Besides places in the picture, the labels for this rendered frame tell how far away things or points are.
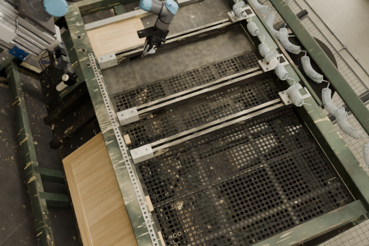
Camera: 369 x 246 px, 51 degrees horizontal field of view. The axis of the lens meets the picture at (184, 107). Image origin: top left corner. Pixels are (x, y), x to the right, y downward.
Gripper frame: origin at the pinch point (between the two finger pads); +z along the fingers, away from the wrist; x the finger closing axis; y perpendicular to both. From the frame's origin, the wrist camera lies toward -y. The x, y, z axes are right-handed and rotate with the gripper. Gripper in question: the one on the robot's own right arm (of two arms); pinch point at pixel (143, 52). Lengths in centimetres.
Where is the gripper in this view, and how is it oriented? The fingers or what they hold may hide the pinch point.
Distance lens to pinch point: 225.7
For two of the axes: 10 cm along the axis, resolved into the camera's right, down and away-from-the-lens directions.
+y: 8.4, 1.0, 5.3
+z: -4.5, 6.7, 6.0
